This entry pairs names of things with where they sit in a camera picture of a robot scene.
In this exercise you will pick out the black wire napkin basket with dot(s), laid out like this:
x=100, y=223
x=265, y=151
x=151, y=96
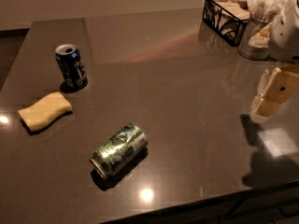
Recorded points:
x=228, y=18

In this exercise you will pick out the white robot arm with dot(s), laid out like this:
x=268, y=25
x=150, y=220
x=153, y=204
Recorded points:
x=284, y=35

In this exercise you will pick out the metal cup with packets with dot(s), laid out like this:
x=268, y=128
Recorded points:
x=254, y=42

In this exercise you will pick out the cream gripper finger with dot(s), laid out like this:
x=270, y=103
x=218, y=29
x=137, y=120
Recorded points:
x=275, y=88

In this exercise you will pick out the blue pepsi can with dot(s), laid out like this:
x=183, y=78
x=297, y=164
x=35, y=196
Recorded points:
x=69, y=60

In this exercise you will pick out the green soda can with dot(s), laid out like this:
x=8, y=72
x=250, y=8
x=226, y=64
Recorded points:
x=118, y=151

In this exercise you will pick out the yellow sponge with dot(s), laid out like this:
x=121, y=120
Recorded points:
x=46, y=110

